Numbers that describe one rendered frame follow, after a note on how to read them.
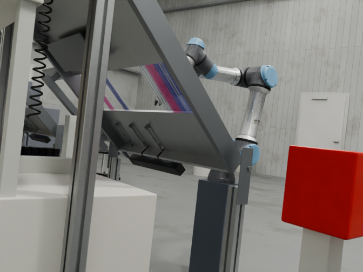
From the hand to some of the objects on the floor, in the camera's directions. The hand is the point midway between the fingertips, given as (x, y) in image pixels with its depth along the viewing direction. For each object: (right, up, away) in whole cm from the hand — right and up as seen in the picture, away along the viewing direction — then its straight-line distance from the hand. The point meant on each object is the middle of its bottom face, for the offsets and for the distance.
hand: (157, 101), depth 149 cm
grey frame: (-23, -88, -30) cm, 96 cm away
